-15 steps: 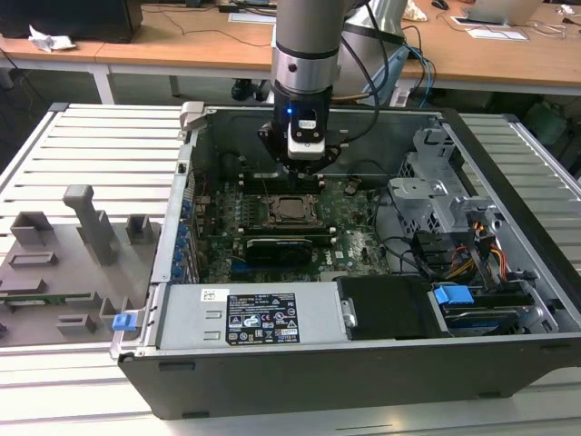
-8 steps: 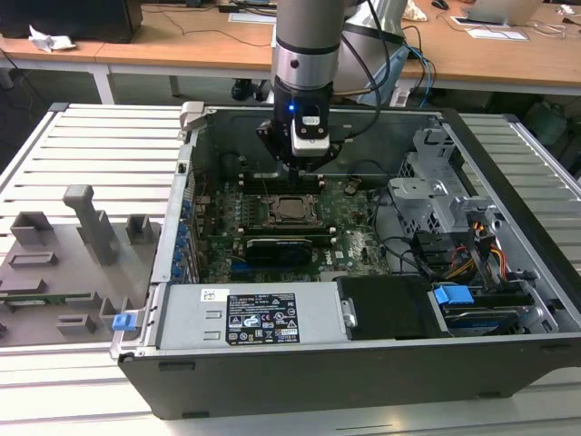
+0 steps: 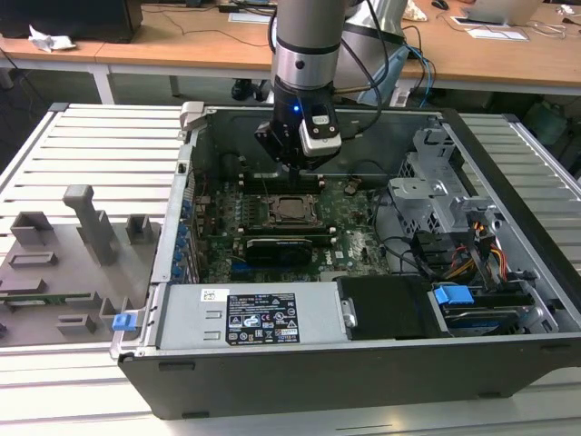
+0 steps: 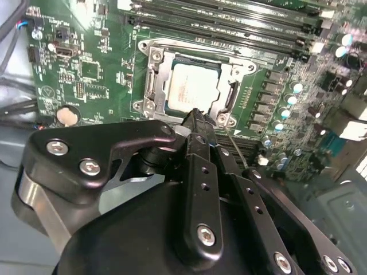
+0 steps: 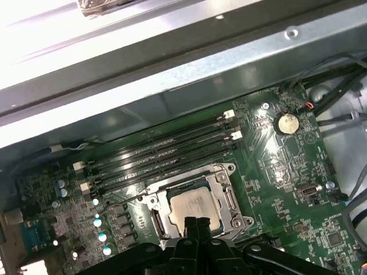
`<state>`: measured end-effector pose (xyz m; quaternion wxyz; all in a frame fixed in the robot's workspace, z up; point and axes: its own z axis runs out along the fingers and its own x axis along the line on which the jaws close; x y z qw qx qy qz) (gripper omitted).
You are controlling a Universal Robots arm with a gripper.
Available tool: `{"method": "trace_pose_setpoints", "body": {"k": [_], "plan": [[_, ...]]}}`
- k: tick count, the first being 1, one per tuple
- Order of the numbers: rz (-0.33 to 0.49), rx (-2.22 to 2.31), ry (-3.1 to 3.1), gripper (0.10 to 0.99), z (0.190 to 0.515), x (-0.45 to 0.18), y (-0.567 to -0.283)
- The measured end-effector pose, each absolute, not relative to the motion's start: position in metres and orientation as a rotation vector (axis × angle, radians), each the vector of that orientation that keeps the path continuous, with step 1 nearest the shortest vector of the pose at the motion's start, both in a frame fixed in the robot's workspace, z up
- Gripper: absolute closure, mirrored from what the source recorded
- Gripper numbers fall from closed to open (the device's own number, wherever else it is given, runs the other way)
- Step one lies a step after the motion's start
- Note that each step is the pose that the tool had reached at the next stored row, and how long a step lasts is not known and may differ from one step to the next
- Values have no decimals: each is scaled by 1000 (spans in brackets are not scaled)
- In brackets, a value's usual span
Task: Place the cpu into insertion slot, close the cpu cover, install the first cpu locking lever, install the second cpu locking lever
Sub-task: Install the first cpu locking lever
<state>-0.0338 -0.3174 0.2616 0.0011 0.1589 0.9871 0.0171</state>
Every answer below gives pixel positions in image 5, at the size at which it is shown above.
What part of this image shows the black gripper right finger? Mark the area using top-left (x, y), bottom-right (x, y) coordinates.
top-left (198, 217), bottom-right (319, 275)

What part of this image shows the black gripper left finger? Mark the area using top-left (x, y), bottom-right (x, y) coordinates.
top-left (113, 217), bottom-right (201, 275)

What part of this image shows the silver CPU plate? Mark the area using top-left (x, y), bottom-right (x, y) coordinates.
top-left (168, 186), bottom-right (221, 233)

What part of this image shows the metal socket cover frame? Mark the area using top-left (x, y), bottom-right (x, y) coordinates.
top-left (151, 171), bottom-right (245, 240)

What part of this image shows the metal CPU socket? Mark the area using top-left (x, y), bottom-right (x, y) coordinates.
top-left (142, 162), bottom-right (255, 250)

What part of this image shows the black RAM slot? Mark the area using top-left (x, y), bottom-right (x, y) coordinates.
top-left (85, 121), bottom-right (240, 182)
top-left (80, 130), bottom-right (244, 193)
top-left (73, 109), bottom-right (236, 172)
top-left (91, 143), bottom-right (239, 201)

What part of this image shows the green motherboard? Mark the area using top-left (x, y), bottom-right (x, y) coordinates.
top-left (15, 85), bottom-right (367, 275)

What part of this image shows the blue rear port connector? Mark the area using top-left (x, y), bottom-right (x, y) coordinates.
top-left (22, 223), bottom-right (56, 256)

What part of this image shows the round silver coin battery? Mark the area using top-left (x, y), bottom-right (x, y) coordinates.
top-left (276, 112), bottom-right (299, 136)

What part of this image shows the black open PC case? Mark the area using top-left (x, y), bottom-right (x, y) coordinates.
top-left (0, 0), bottom-right (367, 275)

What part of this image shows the thin wire locking lever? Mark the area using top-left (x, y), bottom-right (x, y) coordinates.
top-left (103, 187), bottom-right (150, 207)

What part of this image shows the grey cable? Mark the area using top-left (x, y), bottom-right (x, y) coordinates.
top-left (342, 164), bottom-right (367, 230)

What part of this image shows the thick black cable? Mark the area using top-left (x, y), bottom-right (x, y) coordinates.
top-left (282, 53), bottom-right (367, 115)

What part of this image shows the brown square base plate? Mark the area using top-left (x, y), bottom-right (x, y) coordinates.
top-left (79, 0), bottom-right (122, 18)

